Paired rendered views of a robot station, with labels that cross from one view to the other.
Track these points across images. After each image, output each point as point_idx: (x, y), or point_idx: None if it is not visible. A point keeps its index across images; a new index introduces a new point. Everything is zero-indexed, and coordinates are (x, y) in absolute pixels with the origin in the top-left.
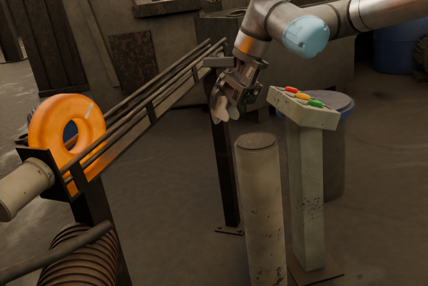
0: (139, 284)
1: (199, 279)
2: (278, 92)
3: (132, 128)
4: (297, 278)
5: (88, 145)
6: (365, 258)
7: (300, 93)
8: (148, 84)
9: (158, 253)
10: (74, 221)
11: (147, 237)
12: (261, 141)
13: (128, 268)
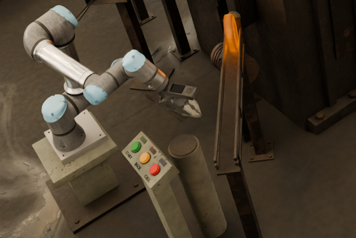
0: (311, 192)
1: (266, 211)
2: (162, 154)
3: (233, 71)
4: (193, 234)
5: (224, 40)
6: None
7: (145, 157)
8: (237, 79)
9: (318, 220)
10: (245, 61)
11: (344, 231)
12: (178, 143)
13: (332, 200)
